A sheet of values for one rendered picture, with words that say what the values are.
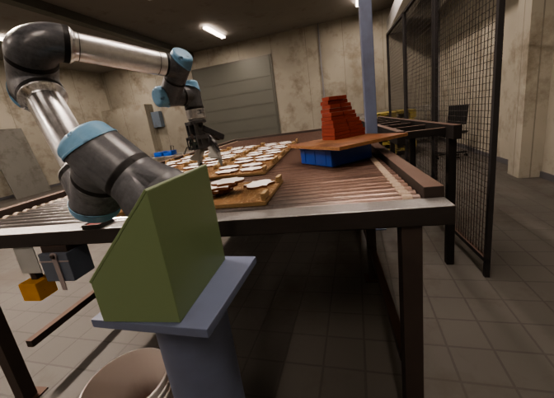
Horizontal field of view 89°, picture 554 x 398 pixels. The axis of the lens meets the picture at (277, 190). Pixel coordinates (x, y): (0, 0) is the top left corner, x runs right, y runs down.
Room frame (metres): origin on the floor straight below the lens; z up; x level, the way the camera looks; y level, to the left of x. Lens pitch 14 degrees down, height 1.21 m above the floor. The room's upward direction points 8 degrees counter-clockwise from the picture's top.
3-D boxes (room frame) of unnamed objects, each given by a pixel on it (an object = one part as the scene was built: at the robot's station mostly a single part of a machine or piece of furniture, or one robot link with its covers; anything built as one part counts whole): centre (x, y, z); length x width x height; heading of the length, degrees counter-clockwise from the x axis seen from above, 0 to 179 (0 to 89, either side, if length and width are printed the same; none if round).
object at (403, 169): (2.80, -0.91, 0.90); 4.04 x 0.06 x 0.10; 168
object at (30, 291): (1.10, 1.06, 0.74); 0.09 x 0.08 x 0.24; 78
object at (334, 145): (1.71, -0.44, 1.03); 0.50 x 0.50 x 0.02; 27
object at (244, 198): (1.19, 0.20, 0.93); 0.41 x 0.35 x 0.02; 76
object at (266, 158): (2.14, 0.14, 0.94); 0.41 x 0.35 x 0.04; 78
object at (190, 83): (1.21, 0.29, 1.35); 0.09 x 0.08 x 0.11; 141
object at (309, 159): (1.69, -0.38, 0.97); 0.31 x 0.31 x 0.10; 27
